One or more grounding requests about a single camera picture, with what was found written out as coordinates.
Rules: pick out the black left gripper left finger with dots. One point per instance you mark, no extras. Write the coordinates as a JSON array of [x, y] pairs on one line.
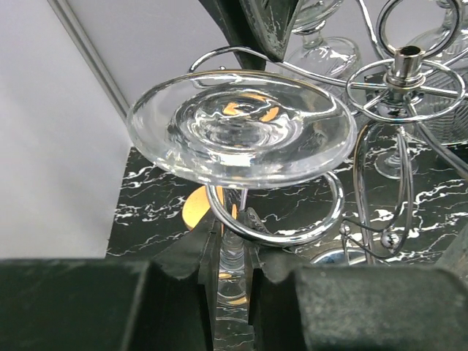
[[164, 303]]

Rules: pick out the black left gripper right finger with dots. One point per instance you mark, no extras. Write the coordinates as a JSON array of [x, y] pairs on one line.
[[294, 305]]

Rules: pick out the patterned glass goblet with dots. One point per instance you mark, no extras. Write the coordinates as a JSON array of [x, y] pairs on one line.
[[334, 57]]

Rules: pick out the clear smooth wine glass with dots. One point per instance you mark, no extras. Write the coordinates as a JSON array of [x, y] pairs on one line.
[[243, 129]]

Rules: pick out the chrome wine glass rack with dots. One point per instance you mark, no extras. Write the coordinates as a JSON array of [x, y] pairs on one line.
[[408, 69]]

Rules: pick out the frosted short goblet front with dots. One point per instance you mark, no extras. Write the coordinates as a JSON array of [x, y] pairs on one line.
[[450, 129]]

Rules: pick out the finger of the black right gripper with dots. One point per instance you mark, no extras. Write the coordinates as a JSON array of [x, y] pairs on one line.
[[263, 26]]

